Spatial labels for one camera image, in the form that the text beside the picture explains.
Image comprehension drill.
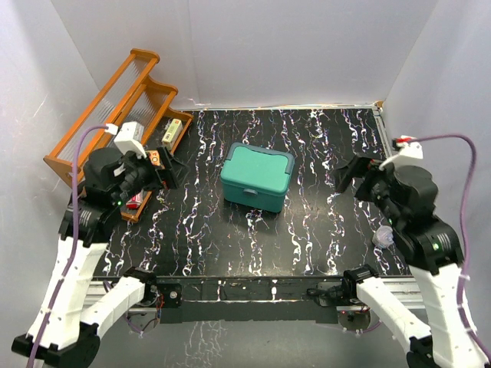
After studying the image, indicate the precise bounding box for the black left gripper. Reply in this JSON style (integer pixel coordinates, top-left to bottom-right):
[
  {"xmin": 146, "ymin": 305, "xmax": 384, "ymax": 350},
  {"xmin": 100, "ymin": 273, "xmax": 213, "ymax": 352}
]
[{"xmin": 111, "ymin": 144, "xmax": 189, "ymax": 205}]

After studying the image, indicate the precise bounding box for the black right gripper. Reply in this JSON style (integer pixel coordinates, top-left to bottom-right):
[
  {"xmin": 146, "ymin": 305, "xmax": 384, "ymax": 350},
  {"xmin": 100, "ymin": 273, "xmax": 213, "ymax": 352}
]
[{"xmin": 332, "ymin": 153, "xmax": 404, "ymax": 227}]

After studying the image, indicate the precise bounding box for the teal medicine kit box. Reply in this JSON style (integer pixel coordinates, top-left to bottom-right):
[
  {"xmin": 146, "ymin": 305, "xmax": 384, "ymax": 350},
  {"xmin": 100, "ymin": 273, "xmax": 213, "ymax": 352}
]
[{"xmin": 220, "ymin": 143, "xmax": 295, "ymax": 213}]

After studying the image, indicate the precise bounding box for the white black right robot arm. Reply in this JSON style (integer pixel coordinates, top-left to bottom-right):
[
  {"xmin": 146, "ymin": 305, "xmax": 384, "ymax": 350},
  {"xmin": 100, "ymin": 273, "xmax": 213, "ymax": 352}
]
[{"xmin": 334, "ymin": 155, "xmax": 490, "ymax": 367}]

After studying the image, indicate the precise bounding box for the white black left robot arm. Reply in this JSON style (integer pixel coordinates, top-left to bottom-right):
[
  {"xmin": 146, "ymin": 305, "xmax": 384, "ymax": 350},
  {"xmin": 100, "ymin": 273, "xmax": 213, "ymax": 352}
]
[{"xmin": 12, "ymin": 147, "xmax": 189, "ymax": 367}]

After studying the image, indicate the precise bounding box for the orange snack packet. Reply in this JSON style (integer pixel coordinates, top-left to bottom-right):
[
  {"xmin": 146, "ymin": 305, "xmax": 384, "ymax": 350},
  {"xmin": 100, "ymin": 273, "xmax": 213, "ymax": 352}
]
[{"xmin": 147, "ymin": 150, "xmax": 160, "ymax": 166}]

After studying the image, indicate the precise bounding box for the yellow white small box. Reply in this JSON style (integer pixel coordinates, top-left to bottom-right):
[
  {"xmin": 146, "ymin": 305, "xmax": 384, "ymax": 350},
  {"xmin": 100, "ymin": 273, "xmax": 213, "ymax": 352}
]
[{"xmin": 161, "ymin": 119, "xmax": 183, "ymax": 151}]

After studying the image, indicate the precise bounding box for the red white small packet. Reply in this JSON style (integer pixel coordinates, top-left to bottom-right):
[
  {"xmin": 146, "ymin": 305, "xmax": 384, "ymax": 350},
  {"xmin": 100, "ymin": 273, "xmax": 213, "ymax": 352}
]
[{"xmin": 126, "ymin": 191, "xmax": 144, "ymax": 210}]

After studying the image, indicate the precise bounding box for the orange wooden shelf rack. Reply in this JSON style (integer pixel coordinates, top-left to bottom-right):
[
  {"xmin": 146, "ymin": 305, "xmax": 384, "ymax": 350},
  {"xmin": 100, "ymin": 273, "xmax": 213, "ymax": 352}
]
[{"xmin": 42, "ymin": 48, "xmax": 194, "ymax": 224}]

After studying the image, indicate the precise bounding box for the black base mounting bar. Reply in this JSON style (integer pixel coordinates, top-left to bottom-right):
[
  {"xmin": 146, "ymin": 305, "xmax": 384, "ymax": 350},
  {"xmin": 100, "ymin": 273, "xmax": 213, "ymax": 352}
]
[{"xmin": 114, "ymin": 274, "xmax": 388, "ymax": 325}]

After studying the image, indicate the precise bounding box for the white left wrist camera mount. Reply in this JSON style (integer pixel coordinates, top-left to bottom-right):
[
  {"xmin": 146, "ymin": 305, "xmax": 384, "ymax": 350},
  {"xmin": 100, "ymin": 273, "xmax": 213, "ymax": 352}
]
[{"xmin": 105, "ymin": 121, "xmax": 147, "ymax": 159}]

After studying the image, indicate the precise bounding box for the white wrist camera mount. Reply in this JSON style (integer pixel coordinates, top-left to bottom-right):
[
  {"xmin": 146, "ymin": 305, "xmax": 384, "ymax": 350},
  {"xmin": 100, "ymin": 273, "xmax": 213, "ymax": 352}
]
[
  {"xmin": 105, "ymin": 121, "xmax": 147, "ymax": 159},
  {"xmin": 378, "ymin": 135, "xmax": 423, "ymax": 171}
]

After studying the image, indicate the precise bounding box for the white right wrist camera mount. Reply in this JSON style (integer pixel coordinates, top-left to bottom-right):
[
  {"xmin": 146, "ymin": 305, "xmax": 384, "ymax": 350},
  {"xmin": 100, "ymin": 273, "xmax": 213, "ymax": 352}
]
[{"xmin": 378, "ymin": 135, "xmax": 423, "ymax": 171}]

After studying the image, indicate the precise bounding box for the aluminium frame rail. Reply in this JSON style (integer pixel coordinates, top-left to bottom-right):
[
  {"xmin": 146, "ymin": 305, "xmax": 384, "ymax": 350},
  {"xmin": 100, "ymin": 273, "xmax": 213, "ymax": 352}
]
[{"xmin": 26, "ymin": 278, "xmax": 475, "ymax": 368}]

